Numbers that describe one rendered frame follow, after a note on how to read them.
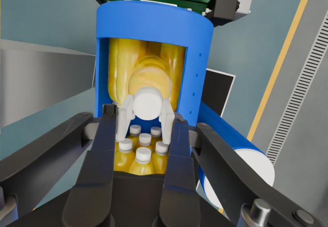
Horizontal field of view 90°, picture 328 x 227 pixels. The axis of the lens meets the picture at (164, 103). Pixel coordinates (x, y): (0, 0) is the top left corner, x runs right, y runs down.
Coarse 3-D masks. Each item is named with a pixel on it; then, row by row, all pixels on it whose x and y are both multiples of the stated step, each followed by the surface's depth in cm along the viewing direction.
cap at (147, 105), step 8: (136, 96) 20; (144, 96) 20; (152, 96) 20; (160, 96) 21; (136, 104) 20; (144, 104) 21; (152, 104) 21; (160, 104) 21; (136, 112) 21; (144, 112) 21; (152, 112) 21; (160, 112) 21
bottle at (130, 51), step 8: (120, 40) 38; (128, 40) 37; (136, 40) 37; (120, 48) 38; (128, 48) 38; (136, 48) 38; (144, 48) 39; (120, 56) 39; (128, 56) 38; (136, 56) 38; (120, 64) 39; (128, 64) 38; (136, 64) 39; (120, 72) 40; (128, 72) 39; (120, 80) 40; (128, 80) 39; (120, 88) 40; (120, 96) 41; (120, 104) 42
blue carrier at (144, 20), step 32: (128, 0) 29; (96, 32) 36; (128, 32) 30; (160, 32) 29; (192, 32) 31; (96, 64) 41; (192, 64) 34; (96, 96) 43; (192, 96) 36; (128, 128) 61
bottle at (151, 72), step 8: (144, 56) 37; (152, 56) 35; (144, 64) 27; (152, 64) 27; (160, 64) 29; (136, 72) 25; (144, 72) 24; (152, 72) 24; (160, 72) 25; (136, 80) 24; (144, 80) 23; (152, 80) 23; (160, 80) 24; (168, 80) 26; (128, 88) 25; (136, 88) 23; (144, 88) 22; (152, 88) 22; (160, 88) 23; (168, 88) 25; (168, 96) 25
